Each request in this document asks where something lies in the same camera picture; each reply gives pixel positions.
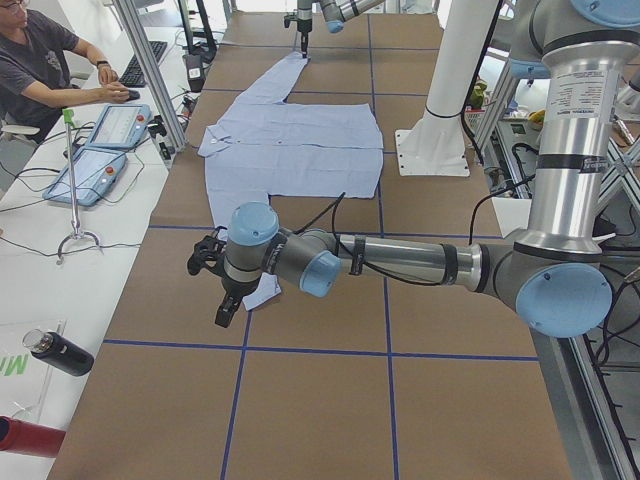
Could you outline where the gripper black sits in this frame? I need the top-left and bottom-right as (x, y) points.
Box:
(214, 271), (260, 328)
(296, 0), (314, 59)

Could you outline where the light blue striped shirt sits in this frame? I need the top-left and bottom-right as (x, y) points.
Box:
(197, 52), (385, 313)

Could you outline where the black keyboard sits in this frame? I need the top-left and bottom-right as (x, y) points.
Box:
(118, 39), (169, 89)

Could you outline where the black bottle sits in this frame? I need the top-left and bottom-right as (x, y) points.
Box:
(22, 329), (94, 377)

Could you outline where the lower teach pendant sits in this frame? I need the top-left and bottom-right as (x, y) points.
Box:
(42, 147), (127, 207)

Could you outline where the teach pendant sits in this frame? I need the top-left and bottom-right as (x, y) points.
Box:
(42, 147), (127, 207)
(85, 104), (151, 150)

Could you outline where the upper teach pendant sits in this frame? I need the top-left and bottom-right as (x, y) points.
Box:
(85, 104), (151, 150)

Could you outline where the red bottle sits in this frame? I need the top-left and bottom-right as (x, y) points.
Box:
(1, 416), (66, 458)

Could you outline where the seated person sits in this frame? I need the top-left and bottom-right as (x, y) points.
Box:
(1, 1), (130, 143)

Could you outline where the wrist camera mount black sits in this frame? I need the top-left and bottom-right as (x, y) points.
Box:
(186, 226), (227, 277)
(284, 13), (298, 28)

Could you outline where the aluminium frame post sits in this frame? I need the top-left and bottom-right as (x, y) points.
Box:
(112, 0), (187, 153)

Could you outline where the white central pedestal column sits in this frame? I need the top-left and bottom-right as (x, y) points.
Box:
(395, 0), (502, 177)

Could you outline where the metal grabber stick green handle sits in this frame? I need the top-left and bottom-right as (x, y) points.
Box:
(56, 108), (102, 266)

